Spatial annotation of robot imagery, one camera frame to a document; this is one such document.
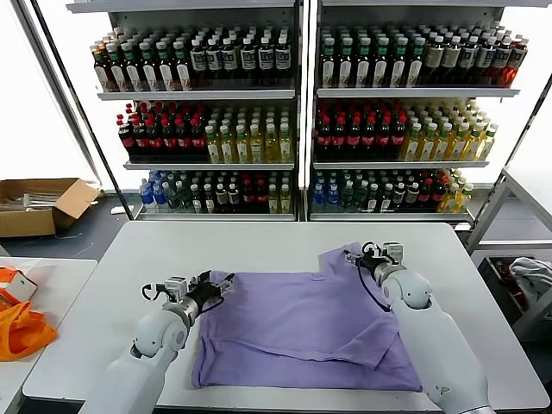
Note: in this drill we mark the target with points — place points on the red garment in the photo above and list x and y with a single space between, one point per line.
504 269

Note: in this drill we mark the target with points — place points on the cola bottle red cap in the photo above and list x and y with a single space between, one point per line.
324 140
438 197
184 141
424 197
169 142
369 139
398 139
354 139
261 198
384 139
140 142
339 140
126 142
154 142
198 141
248 198

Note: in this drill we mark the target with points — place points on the orange fabric bag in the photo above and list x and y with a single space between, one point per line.
21 332

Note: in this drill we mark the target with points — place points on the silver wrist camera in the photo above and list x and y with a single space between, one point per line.
177 288
395 253

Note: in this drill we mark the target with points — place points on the dark bottle tan label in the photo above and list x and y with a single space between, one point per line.
434 60
450 59

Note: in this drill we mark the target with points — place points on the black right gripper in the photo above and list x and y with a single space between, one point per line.
374 264

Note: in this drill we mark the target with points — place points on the grey white garment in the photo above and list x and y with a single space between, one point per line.
532 271

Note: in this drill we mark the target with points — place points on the black plastic crate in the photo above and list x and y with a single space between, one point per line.
489 276

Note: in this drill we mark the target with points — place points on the yellow juice bottle green label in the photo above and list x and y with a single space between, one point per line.
472 146
426 146
441 146
486 146
411 146
242 148
285 202
227 148
212 148
273 202
449 200
463 199
256 148
271 148
456 146
286 148

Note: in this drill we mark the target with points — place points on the grey metal shelf unit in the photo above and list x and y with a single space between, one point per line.
409 92
194 95

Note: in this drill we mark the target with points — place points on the dark bottle white cap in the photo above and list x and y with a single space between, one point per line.
197 200
412 197
373 199
398 198
386 199
209 200
221 199
234 199

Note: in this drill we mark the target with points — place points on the black slanted pole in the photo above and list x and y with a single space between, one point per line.
82 112
527 129

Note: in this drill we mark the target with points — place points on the dark bottle blue white label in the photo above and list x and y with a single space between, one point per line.
283 58
266 58
248 59
468 59
230 59
198 60
214 60
485 59
500 61

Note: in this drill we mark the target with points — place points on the open cardboard box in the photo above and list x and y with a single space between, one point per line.
26 224

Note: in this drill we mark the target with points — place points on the amber drink bottle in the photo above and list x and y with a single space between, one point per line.
102 73

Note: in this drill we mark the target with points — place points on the purple t-shirt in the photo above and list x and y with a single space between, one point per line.
302 328

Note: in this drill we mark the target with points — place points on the grey window frame post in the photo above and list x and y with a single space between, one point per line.
60 99

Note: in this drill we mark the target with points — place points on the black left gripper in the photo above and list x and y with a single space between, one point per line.
199 295

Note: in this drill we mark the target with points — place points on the dark green drink bottle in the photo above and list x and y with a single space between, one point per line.
360 198
173 198
185 199
347 197

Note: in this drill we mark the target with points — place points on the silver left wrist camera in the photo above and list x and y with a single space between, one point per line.
177 288

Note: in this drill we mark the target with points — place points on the small white carton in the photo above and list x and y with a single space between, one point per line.
23 286

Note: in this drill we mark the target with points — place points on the blue sports drink bottle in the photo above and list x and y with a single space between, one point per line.
147 196
319 197
333 197
160 197

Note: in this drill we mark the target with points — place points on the dark bottle green white label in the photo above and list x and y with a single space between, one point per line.
115 73
132 73
165 73
363 64
181 73
346 64
415 64
328 64
399 64
149 73
381 64

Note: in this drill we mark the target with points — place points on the red drink bottle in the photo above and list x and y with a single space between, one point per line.
515 62

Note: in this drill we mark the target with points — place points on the grey metal frame rack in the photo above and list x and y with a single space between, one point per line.
528 190

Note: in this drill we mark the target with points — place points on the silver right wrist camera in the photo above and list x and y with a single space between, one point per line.
395 253

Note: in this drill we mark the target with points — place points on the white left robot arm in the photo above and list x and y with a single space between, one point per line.
142 358

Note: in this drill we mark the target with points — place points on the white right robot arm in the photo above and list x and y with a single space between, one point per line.
431 345

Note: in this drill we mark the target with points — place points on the clear plastic packing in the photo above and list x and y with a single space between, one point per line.
26 200

